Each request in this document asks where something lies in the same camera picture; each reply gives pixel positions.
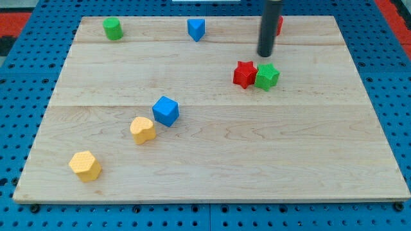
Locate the wooden board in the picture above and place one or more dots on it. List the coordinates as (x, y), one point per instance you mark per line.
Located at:
(313, 138)

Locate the green cylinder block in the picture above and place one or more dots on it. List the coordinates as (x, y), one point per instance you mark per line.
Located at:
(112, 28)

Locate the blue cube block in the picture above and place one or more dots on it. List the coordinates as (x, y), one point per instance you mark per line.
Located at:
(166, 111)

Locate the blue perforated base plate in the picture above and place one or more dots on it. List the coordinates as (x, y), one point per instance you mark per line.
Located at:
(29, 74)

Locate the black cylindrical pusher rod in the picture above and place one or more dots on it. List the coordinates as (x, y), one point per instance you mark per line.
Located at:
(272, 10)

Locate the yellow hexagon block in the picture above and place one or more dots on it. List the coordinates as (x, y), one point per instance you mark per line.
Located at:
(85, 166)

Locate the red block behind rod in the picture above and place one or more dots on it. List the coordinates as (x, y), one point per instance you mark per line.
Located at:
(279, 25)

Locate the blue triangle block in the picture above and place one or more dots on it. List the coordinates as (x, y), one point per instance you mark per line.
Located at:
(196, 28)

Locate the red star block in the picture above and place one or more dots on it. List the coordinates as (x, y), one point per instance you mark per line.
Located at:
(244, 74)

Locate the green star block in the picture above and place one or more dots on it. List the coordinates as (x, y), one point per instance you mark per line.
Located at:
(267, 76)

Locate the yellow heart block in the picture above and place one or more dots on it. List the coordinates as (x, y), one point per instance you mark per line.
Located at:
(142, 130)

